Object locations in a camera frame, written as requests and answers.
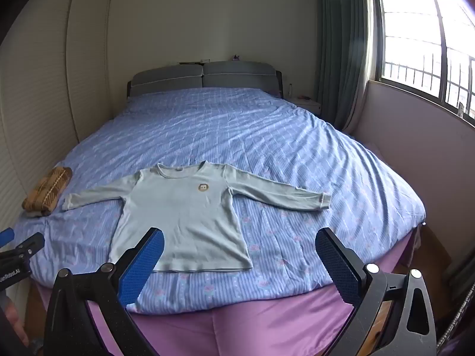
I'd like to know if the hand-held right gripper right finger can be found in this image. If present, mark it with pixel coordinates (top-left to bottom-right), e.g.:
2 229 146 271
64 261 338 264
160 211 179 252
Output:
315 227 438 356

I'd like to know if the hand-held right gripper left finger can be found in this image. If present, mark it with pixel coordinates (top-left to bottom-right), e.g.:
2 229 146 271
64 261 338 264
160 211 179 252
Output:
44 227 166 356

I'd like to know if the light green long-sleeve shirt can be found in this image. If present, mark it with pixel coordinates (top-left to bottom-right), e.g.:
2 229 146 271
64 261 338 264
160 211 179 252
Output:
61 160 332 273

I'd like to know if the person's left forearm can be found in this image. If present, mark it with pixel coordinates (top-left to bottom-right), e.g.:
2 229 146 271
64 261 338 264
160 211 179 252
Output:
0 294 19 356

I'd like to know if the person's left hand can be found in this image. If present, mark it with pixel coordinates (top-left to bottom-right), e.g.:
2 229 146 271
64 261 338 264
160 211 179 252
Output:
5 301 30 347

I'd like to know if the brown patterned folded garment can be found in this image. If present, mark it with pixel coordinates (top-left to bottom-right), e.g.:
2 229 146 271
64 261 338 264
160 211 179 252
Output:
21 166 74 218

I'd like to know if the purple bed sheet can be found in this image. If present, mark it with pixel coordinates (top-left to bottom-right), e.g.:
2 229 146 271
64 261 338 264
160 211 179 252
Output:
37 226 424 356

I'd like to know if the cream wardrobe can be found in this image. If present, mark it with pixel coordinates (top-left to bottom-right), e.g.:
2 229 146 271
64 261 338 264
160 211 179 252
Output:
0 0 112 305

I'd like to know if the white nightstand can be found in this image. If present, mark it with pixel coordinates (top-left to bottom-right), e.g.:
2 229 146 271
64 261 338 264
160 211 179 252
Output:
287 96 322 118

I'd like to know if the blue striped floral blanket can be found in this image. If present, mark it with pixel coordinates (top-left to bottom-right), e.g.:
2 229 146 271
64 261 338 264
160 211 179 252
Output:
15 87 427 316

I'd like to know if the grey padded headboard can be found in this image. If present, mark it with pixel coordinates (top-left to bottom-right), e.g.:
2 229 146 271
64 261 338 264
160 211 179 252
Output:
127 60 284 99

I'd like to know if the green curtain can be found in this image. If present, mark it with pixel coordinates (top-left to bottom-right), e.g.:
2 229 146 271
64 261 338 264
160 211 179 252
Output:
315 0 376 135

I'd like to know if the window with metal bars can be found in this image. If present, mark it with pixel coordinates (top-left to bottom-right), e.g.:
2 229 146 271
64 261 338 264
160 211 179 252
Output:
371 0 475 120

